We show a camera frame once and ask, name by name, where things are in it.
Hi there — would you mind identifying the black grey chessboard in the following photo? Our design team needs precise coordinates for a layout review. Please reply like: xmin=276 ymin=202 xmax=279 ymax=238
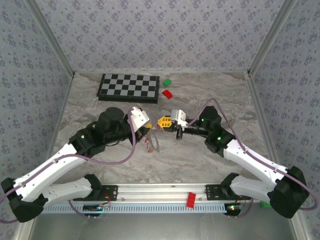
xmin=96 ymin=73 xmax=160 ymax=105

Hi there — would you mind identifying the red flat toy brick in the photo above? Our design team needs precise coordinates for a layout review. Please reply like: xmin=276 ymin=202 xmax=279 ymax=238
xmin=186 ymin=191 xmax=197 ymax=208

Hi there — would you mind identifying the left small circuit board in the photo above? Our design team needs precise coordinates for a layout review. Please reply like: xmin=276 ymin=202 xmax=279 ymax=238
xmin=82 ymin=203 xmax=111 ymax=213

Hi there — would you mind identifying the small circuit board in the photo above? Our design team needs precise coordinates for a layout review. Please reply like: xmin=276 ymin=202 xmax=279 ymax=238
xmin=226 ymin=203 xmax=245 ymax=212
xmin=82 ymin=203 xmax=111 ymax=213

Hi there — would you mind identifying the right small circuit board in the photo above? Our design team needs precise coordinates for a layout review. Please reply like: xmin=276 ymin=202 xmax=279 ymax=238
xmin=226 ymin=203 xmax=245 ymax=212

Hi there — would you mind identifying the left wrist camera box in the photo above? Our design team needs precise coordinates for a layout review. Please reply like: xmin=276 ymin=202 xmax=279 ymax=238
xmin=126 ymin=106 xmax=151 ymax=133

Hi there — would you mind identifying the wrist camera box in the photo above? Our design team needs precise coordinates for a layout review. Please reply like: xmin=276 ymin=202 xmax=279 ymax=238
xmin=170 ymin=109 xmax=188 ymax=130
xmin=126 ymin=106 xmax=151 ymax=133

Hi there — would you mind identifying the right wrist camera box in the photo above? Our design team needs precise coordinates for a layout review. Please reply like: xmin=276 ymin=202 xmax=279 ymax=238
xmin=170 ymin=109 xmax=188 ymax=130

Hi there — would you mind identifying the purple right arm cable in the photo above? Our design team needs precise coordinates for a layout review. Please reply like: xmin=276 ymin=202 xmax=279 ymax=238
xmin=186 ymin=98 xmax=316 ymax=220

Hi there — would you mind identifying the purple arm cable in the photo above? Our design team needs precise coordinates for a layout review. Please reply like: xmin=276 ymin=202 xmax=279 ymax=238
xmin=186 ymin=98 xmax=316 ymax=220
xmin=0 ymin=107 xmax=138 ymax=224

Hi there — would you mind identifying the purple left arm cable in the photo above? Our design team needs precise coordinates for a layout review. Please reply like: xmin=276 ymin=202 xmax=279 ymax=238
xmin=0 ymin=107 xmax=138 ymax=224

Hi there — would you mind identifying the aluminium side rail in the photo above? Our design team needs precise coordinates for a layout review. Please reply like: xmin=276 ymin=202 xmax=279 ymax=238
xmin=246 ymin=73 xmax=287 ymax=182
xmin=37 ymin=72 xmax=76 ymax=185

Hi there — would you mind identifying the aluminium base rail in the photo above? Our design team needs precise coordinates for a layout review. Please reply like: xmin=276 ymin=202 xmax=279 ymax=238
xmin=26 ymin=182 xmax=300 ymax=203

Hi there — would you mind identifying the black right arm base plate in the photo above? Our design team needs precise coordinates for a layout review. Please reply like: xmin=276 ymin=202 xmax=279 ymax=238
xmin=205 ymin=184 xmax=252 ymax=202

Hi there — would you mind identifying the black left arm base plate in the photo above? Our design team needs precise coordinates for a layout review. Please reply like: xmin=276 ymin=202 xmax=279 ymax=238
xmin=72 ymin=184 xmax=119 ymax=202

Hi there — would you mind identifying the pale blue slotted cable duct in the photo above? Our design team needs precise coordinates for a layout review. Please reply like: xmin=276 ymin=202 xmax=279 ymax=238
xmin=42 ymin=202 xmax=228 ymax=215

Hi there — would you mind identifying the aluminium frame post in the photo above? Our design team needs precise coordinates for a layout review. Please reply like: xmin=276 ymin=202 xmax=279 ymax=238
xmin=247 ymin=0 xmax=300 ymax=77
xmin=24 ymin=0 xmax=76 ymax=76

